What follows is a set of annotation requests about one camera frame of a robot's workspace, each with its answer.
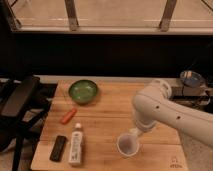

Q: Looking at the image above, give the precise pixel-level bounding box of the round blue-grey object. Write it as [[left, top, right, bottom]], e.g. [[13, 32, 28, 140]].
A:
[[180, 70, 204, 88]]

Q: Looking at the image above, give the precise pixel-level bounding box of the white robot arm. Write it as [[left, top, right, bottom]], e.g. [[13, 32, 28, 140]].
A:
[[132, 79, 213, 148]]

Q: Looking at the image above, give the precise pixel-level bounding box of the black rectangular block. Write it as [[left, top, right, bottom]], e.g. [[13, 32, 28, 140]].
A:
[[49, 135, 67, 162]]

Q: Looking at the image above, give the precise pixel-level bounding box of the white bottle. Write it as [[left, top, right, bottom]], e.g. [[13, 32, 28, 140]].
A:
[[69, 123, 83, 166]]

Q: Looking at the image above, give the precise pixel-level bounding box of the orange carrot toy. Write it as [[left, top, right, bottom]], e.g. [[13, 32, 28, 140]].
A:
[[60, 108, 77, 124]]

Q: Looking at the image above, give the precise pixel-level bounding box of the metal window frame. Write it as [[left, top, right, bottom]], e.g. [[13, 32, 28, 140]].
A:
[[0, 0, 213, 35]]

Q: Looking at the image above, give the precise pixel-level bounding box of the green bowl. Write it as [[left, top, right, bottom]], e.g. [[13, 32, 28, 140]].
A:
[[68, 80, 98, 104]]

